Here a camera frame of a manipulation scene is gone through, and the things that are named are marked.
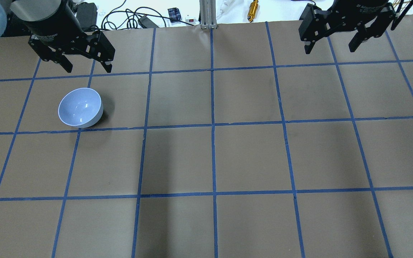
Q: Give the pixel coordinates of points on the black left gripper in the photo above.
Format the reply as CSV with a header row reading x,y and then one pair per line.
x,y
50,33

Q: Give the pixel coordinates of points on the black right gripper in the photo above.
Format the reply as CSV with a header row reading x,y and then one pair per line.
x,y
355,10

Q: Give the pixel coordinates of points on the blue bowl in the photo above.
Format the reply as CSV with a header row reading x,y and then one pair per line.
x,y
81,108

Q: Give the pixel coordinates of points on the black power adapter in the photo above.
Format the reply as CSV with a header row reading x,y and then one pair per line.
x,y
87,14

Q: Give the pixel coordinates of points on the small blue black device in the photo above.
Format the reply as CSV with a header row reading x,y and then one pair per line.
x,y
174,15

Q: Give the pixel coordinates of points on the white switch plug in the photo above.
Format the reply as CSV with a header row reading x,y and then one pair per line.
x,y
191,20

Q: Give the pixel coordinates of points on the aluminium frame post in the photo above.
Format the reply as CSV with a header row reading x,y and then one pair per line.
x,y
207,17

